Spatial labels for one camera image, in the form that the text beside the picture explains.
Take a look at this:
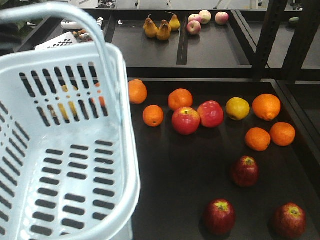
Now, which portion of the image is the dark red apple lower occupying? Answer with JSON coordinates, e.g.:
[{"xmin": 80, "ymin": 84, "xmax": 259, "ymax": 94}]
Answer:
[{"xmin": 202, "ymin": 198, "xmax": 236, "ymax": 236}]

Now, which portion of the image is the yellow orange fruit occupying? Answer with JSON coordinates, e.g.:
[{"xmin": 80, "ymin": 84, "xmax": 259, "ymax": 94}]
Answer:
[{"xmin": 225, "ymin": 97, "xmax": 250, "ymax": 121}]

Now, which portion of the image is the small orange right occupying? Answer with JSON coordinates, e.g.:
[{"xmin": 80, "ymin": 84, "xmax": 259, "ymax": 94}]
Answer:
[{"xmin": 269, "ymin": 122, "xmax": 296, "ymax": 147}]

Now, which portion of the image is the large navel orange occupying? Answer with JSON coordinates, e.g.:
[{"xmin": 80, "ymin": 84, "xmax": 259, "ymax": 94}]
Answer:
[{"xmin": 252, "ymin": 93, "xmax": 281, "ymax": 122}]

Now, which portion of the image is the white controller device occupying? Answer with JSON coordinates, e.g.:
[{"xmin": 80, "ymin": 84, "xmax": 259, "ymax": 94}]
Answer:
[{"xmin": 60, "ymin": 18, "xmax": 83, "ymax": 30}]

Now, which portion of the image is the dark red apple upper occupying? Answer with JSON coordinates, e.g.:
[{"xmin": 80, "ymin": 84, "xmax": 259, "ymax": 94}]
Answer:
[{"xmin": 230, "ymin": 155, "xmax": 260, "ymax": 187}]

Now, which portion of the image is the pink peach apple two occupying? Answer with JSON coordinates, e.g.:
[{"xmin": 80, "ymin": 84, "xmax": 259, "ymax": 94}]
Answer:
[{"xmin": 188, "ymin": 14, "xmax": 202, "ymax": 23}]

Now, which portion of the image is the yellow apple back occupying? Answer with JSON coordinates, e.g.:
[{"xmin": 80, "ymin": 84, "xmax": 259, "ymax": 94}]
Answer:
[{"xmin": 61, "ymin": 85, "xmax": 78, "ymax": 93}]

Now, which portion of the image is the pink peach apple three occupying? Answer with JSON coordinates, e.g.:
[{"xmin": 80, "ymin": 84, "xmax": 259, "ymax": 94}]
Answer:
[{"xmin": 215, "ymin": 11, "xmax": 230, "ymax": 26}]

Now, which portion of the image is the orange at basket edge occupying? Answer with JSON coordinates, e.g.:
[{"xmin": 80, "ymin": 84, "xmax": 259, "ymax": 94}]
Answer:
[{"xmin": 128, "ymin": 79, "xmax": 148, "ymax": 105}]

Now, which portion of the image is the yellow apple front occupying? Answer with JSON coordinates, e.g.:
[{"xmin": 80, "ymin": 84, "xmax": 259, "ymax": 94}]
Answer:
[{"xmin": 47, "ymin": 101, "xmax": 78, "ymax": 122}]

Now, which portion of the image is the pink peach apple one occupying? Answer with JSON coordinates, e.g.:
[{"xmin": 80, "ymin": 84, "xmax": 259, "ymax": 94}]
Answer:
[{"xmin": 186, "ymin": 20, "xmax": 202, "ymax": 36}]

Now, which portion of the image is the brown pear one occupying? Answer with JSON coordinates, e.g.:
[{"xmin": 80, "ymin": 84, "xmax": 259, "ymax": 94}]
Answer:
[{"xmin": 144, "ymin": 22, "xmax": 159, "ymax": 39}]

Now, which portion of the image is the pink red apple left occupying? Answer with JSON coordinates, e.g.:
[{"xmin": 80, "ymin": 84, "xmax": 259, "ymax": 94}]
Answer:
[{"xmin": 171, "ymin": 106, "xmax": 201, "ymax": 136}]

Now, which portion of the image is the large orange back left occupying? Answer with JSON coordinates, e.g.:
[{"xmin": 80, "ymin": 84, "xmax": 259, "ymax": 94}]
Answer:
[{"xmin": 167, "ymin": 88, "xmax": 193, "ymax": 111}]

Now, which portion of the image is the pink red apple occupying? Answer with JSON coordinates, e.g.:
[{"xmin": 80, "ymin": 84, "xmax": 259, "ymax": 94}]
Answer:
[
  {"xmin": 197, "ymin": 100, "xmax": 224, "ymax": 128},
  {"xmin": 171, "ymin": 106, "xmax": 201, "ymax": 136}
]

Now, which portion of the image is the cherry tomato bunch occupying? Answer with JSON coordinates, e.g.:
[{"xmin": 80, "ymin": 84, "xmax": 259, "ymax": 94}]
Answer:
[{"xmin": 72, "ymin": 29, "xmax": 93, "ymax": 43}]

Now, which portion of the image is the black wooden display stand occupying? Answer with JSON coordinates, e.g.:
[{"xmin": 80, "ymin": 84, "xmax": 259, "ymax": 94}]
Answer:
[{"xmin": 89, "ymin": 9, "xmax": 320, "ymax": 240}]

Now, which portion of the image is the brown pear two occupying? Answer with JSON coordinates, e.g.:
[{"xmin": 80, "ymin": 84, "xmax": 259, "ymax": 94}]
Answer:
[{"xmin": 156, "ymin": 23, "xmax": 171, "ymax": 41}]

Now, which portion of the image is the dark red apple edge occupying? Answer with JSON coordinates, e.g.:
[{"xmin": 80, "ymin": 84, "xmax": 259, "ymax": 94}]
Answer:
[{"xmin": 271, "ymin": 202, "xmax": 307, "ymax": 239}]

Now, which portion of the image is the small orange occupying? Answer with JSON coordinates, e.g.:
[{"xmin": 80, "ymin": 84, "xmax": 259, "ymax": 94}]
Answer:
[
  {"xmin": 244, "ymin": 127, "xmax": 271, "ymax": 152},
  {"xmin": 142, "ymin": 105, "xmax": 164, "ymax": 127},
  {"xmin": 269, "ymin": 122, "xmax": 296, "ymax": 147}
]

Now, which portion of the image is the small orange far left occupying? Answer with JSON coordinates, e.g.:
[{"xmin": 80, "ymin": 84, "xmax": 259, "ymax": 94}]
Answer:
[{"xmin": 142, "ymin": 105, "xmax": 164, "ymax": 127}]

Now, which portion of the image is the brown pear three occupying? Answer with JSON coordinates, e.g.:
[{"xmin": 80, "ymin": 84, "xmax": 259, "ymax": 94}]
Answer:
[{"xmin": 143, "ymin": 14, "xmax": 153, "ymax": 30}]

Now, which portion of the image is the green avocado one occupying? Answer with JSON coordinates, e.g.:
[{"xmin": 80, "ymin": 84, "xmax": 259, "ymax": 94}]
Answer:
[{"xmin": 288, "ymin": 17, "xmax": 300, "ymax": 26}]

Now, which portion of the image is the dark red apple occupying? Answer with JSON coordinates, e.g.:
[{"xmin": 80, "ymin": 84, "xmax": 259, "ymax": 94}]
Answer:
[
  {"xmin": 230, "ymin": 155, "xmax": 260, "ymax": 187},
  {"xmin": 202, "ymin": 198, "xmax": 236, "ymax": 236}
]

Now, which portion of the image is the pink red apple right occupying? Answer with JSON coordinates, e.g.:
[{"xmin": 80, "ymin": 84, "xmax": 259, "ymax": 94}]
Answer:
[{"xmin": 197, "ymin": 100, "xmax": 224, "ymax": 128}]

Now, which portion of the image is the light blue plastic basket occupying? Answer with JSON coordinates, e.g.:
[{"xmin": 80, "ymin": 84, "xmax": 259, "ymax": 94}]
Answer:
[{"xmin": 0, "ymin": 2, "xmax": 141, "ymax": 240}]

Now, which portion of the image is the checkerboard calibration board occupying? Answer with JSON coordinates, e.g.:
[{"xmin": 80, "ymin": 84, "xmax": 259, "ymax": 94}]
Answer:
[{"xmin": 34, "ymin": 32, "xmax": 78, "ymax": 50}]

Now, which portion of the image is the yellow apple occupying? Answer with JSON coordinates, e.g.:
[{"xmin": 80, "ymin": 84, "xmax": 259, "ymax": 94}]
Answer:
[
  {"xmin": 47, "ymin": 101, "xmax": 78, "ymax": 122},
  {"xmin": 61, "ymin": 85, "xmax": 78, "ymax": 93}
]

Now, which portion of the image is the brown pear four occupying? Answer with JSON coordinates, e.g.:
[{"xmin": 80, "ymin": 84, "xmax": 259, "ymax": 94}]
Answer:
[{"xmin": 166, "ymin": 11, "xmax": 181, "ymax": 32}]

